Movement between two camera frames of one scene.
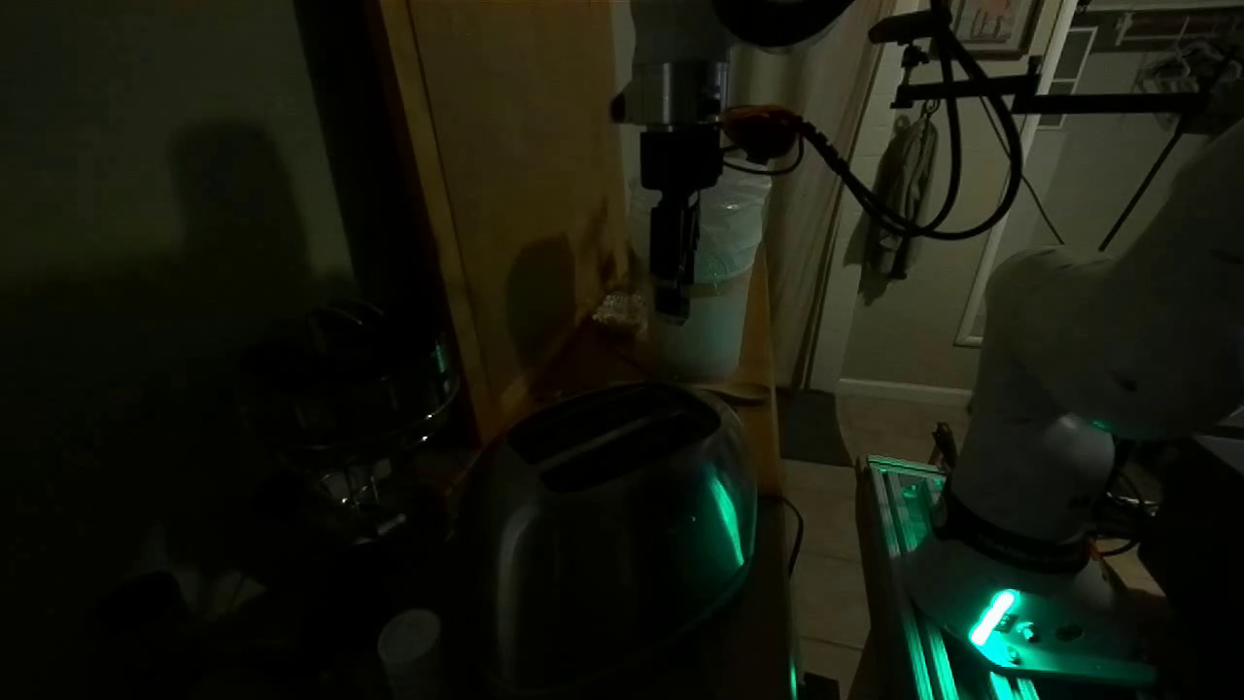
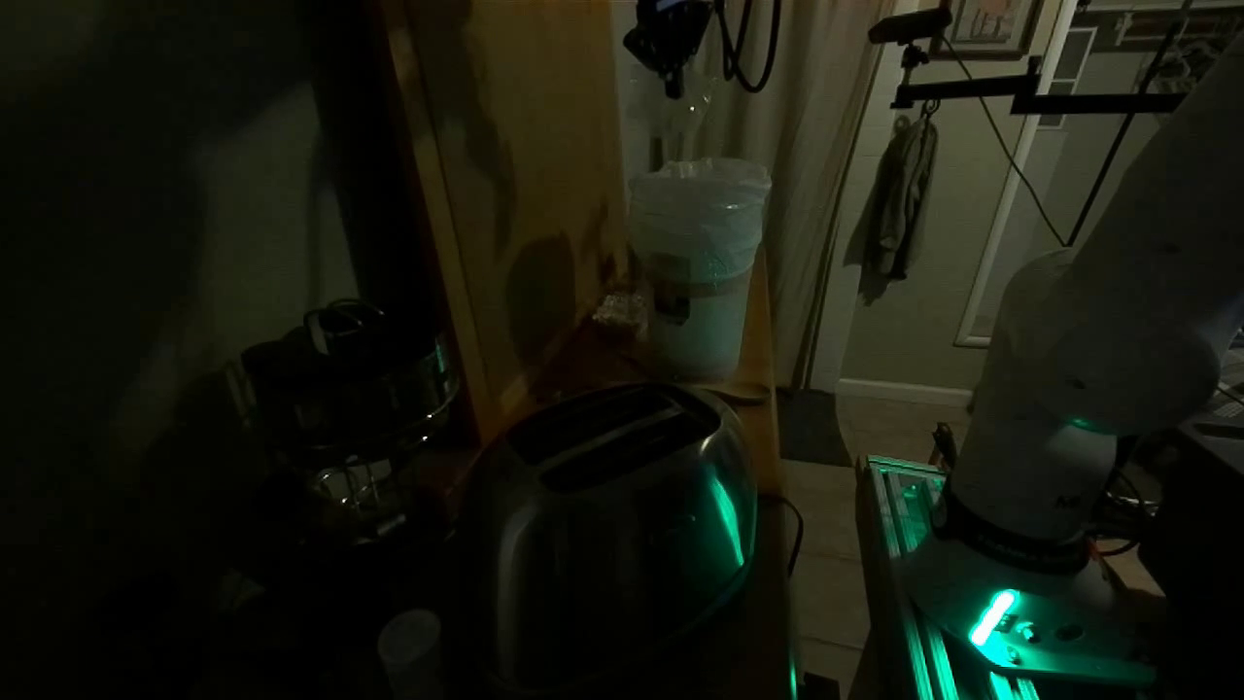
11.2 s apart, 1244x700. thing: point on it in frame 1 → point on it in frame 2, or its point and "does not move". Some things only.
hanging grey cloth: (881, 254) does not move
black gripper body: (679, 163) → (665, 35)
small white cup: (407, 643) does not move
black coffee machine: (340, 417) does not move
